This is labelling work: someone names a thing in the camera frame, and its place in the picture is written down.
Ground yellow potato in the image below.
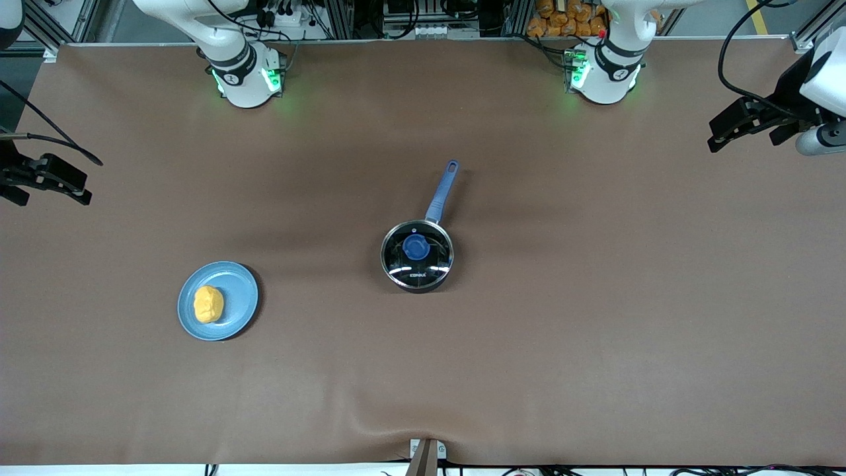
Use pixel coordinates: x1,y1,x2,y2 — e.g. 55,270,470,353
194,286,225,324

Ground glass lid with blue knob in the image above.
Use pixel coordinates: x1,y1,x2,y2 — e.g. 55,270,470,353
381,220,454,290

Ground blue plate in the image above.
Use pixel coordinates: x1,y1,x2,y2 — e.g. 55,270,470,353
177,261,259,342

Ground white power strip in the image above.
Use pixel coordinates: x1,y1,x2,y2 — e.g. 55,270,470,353
239,8,311,28

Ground brown table mat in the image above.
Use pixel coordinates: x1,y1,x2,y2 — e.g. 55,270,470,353
0,36,846,467

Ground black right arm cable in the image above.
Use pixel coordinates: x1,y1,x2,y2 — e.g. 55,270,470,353
0,79,104,166

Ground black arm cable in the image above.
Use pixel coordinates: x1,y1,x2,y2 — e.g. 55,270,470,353
0,79,104,166
719,0,804,121

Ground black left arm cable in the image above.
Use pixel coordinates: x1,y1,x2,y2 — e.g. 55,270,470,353
719,0,804,121

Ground black pot with blue handle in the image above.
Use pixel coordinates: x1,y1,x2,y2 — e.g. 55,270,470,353
380,160,459,294

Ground metal table clamp bracket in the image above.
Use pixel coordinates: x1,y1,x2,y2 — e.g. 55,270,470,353
408,438,447,476

